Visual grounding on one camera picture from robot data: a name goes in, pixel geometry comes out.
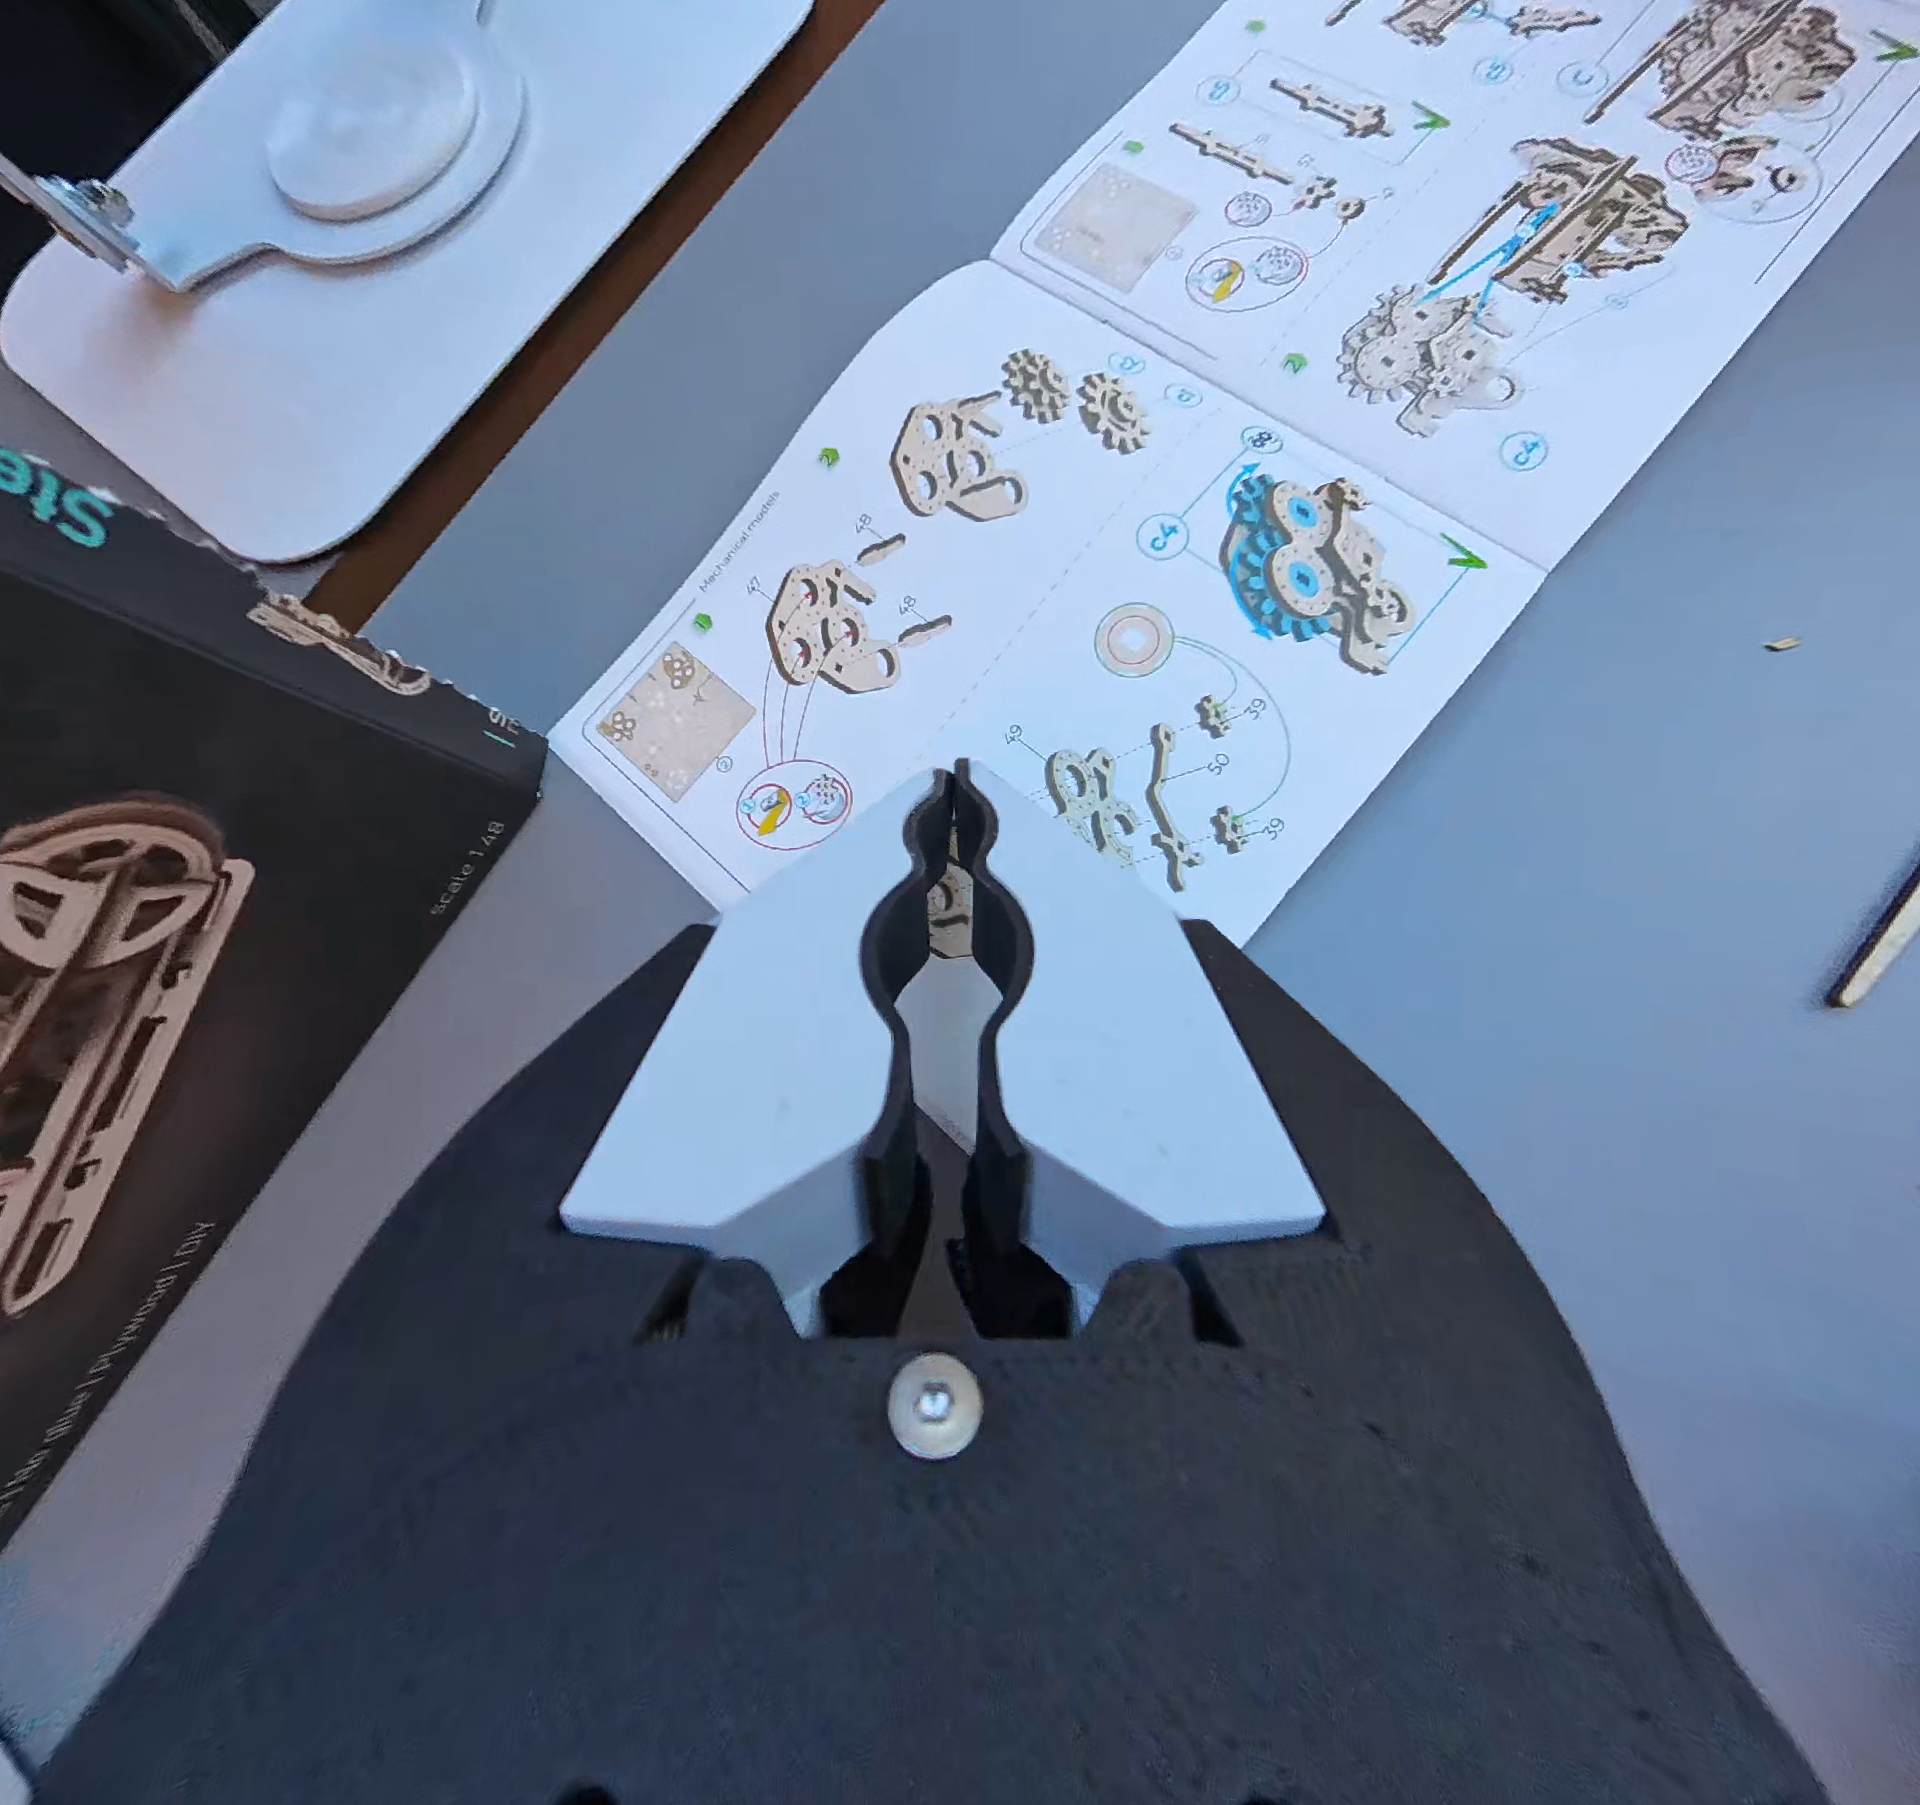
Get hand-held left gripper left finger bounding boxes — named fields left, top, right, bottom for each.
left=559, top=767, right=964, bottom=1340

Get thin wooden stick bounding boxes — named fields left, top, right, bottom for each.
left=1828, top=868, right=1920, bottom=1011

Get white document stand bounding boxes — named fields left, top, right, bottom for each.
left=0, top=0, right=820, bottom=565

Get white instruction booklet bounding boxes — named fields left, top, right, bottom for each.
left=547, top=0, right=1920, bottom=935

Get black model kit box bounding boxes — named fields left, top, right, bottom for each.
left=0, top=446, right=547, bottom=1550

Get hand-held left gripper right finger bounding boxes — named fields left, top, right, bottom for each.
left=954, top=756, right=1333, bottom=1340

